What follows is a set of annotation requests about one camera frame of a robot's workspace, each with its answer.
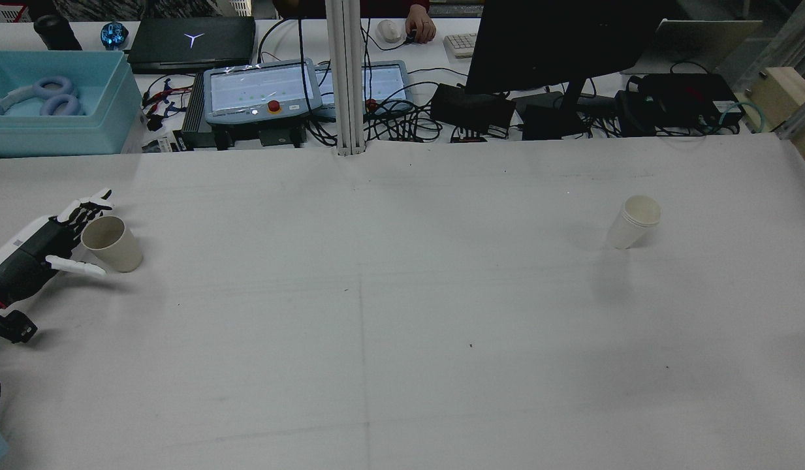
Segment teal cable loop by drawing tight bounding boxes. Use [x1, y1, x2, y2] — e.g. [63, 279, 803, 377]
[719, 101, 767, 134]

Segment red and black clip leads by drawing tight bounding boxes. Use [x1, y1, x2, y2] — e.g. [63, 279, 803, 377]
[141, 77, 195, 131]

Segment black electronics box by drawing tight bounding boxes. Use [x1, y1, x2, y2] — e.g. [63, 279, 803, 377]
[616, 73, 746, 136]

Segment blue round gadget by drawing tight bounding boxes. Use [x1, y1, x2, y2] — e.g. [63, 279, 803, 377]
[101, 22, 129, 50]

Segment wooden block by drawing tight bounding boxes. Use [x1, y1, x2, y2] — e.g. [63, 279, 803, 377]
[748, 67, 805, 134]

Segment beige cup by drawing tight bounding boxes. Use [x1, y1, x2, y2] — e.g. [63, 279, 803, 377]
[81, 215, 144, 273]

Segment grey flat board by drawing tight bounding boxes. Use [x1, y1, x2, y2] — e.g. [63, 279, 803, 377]
[627, 20, 763, 76]

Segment black power brick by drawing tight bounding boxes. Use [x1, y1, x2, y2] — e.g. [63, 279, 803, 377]
[430, 84, 515, 131]

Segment person's hand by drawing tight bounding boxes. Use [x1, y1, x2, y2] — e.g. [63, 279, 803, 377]
[405, 3, 437, 44]

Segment aluminium profile post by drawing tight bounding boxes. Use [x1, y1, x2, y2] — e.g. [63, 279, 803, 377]
[325, 0, 366, 156]

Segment lavender headphones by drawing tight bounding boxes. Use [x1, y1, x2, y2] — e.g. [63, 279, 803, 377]
[0, 76, 86, 117]

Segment beige keyboard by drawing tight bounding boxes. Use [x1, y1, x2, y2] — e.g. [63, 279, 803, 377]
[444, 33, 478, 59]

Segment teal plastic box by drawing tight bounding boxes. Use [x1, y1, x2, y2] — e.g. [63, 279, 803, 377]
[0, 50, 144, 159]

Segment black monitor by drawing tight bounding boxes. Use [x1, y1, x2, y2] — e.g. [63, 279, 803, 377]
[464, 0, 667, 125]

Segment black laptop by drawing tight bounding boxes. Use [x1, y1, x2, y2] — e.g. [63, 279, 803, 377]
[127, 16, 257, 74]

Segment black cylinder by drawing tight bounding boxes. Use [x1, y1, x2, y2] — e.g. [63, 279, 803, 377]
[33, 14, 83, 52]

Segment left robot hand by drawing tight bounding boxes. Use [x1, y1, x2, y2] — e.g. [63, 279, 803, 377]
[0, 189, 114, 311]

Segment teach pendant with red button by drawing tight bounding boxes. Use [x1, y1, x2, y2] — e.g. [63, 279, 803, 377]
[203, 58, 323, 126]

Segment black box under monitor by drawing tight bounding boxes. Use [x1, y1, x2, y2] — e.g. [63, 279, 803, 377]
[521, 91, 589, 141]

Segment black ribbed flat device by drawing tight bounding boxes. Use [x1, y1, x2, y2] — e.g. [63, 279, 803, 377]
[180, 72, 210, 149]

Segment grey teach pendant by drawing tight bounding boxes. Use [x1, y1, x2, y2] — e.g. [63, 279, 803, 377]
[314, 60, 411, 119]

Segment white paper cup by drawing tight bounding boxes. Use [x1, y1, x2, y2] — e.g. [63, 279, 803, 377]
[605, 195, 662, 250]

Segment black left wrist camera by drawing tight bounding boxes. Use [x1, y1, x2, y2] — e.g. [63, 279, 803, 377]
[0, 308, 39, 345]

